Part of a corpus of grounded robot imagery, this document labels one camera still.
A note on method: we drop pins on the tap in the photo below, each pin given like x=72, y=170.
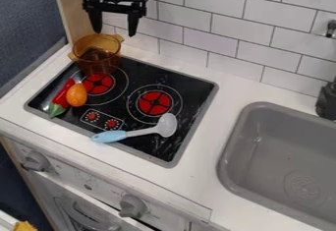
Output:
x=327, y=94

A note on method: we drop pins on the red toy pepper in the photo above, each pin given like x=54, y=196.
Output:
x=59, y=99

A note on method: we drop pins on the orange toy egg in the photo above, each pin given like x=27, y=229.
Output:
x=76, y=95

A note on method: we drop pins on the toy stove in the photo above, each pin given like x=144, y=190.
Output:
x=127, y=107

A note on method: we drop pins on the orange measuring cup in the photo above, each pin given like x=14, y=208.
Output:
x=96, y=54

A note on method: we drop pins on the toy sink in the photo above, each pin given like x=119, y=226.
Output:
x=280, y=166

